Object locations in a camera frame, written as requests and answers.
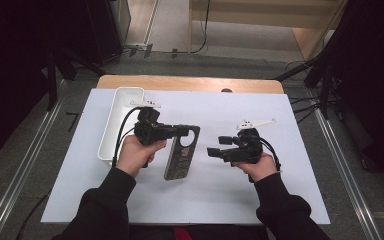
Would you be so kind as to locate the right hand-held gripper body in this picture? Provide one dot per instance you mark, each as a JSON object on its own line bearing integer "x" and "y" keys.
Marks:
{"x": 248, "y": 150}

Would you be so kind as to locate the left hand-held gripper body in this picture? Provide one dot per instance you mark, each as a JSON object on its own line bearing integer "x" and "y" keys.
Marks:
{"x": 150, "y": 130}

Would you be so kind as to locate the dark patterned phone case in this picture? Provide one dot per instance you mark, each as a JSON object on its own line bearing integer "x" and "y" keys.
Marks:
{"x": 180, "y": 163}

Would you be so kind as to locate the white rectangular plastic bin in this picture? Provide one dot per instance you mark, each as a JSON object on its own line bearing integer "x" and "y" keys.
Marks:
{"x": 110, "y": 133}

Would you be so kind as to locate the person's right hand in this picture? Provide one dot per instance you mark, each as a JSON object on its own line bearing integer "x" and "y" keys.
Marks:
{"x": 261, "y": 168}

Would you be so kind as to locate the person's left hand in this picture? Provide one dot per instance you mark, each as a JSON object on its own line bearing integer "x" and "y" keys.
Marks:
{"x": 131, "y": 156}

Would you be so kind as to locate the white board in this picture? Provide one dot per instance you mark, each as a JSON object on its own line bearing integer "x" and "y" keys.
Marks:
{"x": 233, "y": 193}

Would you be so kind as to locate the small black knob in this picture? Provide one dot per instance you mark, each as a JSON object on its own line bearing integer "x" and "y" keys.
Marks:
{"x": 226, "y": 90}

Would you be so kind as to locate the dark tape strip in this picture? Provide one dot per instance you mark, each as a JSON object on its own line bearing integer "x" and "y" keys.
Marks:
{"x": 132, "y": 51}
{"x": 148, "y": 50}
{"x": 174, "y": 53}

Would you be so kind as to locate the person's dark and red clothing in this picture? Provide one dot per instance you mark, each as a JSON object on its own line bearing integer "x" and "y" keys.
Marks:
{"x": 213, "y": 234}

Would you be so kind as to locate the black metal stand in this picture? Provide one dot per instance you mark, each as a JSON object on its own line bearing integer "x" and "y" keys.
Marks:
{"x": 51, "y": 83}
{"x": 326, "y": 86}

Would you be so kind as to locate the black cabinet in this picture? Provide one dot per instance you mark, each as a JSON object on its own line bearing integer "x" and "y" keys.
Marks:
{"x": 106, "y": 33}

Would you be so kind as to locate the light wooden shelf unit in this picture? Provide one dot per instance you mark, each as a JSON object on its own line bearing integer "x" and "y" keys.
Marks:
{"x": 263, "y": 16}

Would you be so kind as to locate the dark curtain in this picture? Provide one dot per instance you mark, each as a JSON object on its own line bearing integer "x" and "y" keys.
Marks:
{"x": 373, "y": 66}
{"x": 13, "y": 66}

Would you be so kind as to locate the aluminium rail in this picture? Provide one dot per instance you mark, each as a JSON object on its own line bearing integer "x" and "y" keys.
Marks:
{"x": 23, "y": 166}
{"x": 346, "y": 173}

